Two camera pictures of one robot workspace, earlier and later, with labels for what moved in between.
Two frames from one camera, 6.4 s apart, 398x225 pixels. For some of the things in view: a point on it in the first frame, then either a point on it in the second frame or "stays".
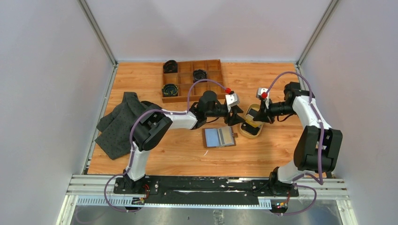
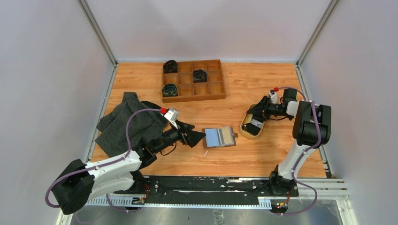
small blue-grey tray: [223, 136] stays
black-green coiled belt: [170, 90] stays
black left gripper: [234, 119] -> [194, 136]
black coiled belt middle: [199, 74] stays
